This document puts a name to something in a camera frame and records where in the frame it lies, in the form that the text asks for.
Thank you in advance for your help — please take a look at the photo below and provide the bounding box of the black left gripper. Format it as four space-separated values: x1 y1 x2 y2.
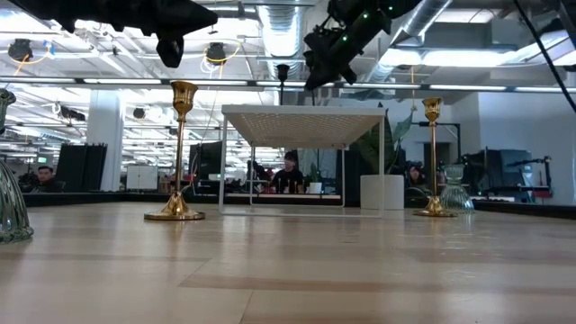
8 0 220 68

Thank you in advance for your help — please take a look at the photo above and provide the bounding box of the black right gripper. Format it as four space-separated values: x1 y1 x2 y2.
304 11 392 91

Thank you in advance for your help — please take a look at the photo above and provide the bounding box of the gold brass candlestick holder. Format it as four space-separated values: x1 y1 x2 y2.
143 80 206 222
412 97 458 219

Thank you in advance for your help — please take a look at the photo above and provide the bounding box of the green ribbed glass candle holder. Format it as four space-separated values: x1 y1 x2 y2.
438 164 475 212
0 88 35 244

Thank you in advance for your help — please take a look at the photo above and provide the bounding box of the long ceiling light strip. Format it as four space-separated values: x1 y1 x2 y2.
0 76 576 94

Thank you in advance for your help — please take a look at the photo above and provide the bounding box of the black ceiling device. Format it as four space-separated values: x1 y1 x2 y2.
205 42 228 67
7 39 33 62

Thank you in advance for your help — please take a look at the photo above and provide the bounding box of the white perforated metal shelf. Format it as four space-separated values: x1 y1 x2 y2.
219 104 387 220

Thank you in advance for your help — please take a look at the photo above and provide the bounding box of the green artificial plant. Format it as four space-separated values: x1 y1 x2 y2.
355 105 415 176

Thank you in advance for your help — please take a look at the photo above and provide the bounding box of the person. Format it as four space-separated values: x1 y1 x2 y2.
269 151 305 194
404 165 428 190
34 165 64 194

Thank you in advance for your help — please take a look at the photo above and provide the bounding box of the white round plant pot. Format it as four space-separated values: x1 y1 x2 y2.
359 174 405 211

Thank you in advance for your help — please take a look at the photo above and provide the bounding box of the black computer monitor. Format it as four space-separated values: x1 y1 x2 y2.
188 141 224 182

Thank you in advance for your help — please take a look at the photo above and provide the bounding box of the white office cabinet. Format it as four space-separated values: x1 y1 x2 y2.
125 165 159 191

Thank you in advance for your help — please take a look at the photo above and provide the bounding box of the black office partition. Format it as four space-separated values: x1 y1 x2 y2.
56 143 108 194

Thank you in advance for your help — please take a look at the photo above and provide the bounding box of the black scooter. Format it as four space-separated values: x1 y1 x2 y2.
508 156 554 199

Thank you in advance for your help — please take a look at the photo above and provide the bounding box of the silver ventilation duct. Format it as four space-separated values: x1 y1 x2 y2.
258 4 302 80

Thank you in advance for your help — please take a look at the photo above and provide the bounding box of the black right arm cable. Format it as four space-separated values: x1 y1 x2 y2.
512 0 576 113

